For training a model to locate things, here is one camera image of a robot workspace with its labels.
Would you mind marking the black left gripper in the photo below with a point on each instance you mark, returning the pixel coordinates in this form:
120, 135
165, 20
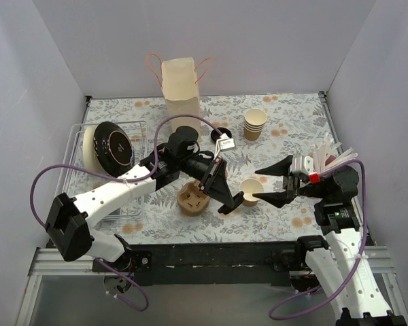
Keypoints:
211, 174

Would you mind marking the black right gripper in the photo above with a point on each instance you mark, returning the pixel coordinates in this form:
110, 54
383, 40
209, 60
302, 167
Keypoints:
291, 184

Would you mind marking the black plastic cup lid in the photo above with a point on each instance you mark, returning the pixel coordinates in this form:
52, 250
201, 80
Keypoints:
216, 135
229, 208

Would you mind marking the brown paper cup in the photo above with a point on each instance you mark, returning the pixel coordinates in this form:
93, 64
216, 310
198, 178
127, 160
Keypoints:
250, 187

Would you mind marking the brown cardboard cup carrier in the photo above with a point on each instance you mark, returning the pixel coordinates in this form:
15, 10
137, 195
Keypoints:
191, 200

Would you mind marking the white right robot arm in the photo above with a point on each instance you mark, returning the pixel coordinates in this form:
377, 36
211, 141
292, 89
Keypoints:
337, 257

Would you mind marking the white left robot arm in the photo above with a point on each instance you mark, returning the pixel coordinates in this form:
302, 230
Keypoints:
71, 220

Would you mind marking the beige paper takeout bag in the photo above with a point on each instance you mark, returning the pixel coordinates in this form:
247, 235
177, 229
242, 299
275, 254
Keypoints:
179, 83

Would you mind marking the floral table mat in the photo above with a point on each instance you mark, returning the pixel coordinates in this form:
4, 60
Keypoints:
295, 123

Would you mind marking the stack of brown paper cups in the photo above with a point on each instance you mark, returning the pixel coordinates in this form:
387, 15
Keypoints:
254, 122

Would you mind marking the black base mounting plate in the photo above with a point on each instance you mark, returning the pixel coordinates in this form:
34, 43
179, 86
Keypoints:
214, 263

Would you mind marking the black round plate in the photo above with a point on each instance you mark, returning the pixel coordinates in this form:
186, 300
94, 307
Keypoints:
113, 149

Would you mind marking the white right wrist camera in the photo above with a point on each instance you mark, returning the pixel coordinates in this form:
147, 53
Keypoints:
303, 168

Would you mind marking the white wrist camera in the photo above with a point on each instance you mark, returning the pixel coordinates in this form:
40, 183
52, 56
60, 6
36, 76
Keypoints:
303, 168
223, 143

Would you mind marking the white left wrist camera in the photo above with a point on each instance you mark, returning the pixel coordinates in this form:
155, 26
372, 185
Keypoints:
223, 143

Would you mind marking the white wire dish rack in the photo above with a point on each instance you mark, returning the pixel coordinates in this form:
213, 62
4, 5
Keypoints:
74, 182

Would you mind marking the aluminium frame rail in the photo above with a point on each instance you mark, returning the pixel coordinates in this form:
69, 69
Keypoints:
48, 262

